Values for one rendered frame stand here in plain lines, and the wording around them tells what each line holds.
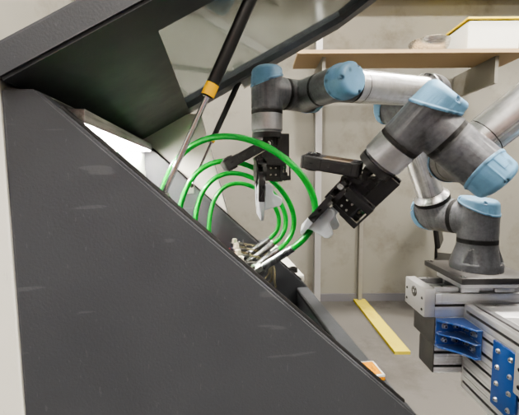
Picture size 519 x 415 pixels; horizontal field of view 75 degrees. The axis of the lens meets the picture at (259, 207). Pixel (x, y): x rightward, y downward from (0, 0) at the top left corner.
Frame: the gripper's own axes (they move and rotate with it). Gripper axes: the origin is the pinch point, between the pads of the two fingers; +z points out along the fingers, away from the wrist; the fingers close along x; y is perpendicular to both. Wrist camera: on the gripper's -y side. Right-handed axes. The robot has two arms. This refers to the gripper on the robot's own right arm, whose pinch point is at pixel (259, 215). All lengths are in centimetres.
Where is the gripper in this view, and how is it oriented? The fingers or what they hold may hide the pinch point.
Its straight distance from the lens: 82.7
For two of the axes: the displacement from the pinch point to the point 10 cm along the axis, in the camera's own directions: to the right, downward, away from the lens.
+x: -1.3, -0.9, 9.9
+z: 0.1, 10.0, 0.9
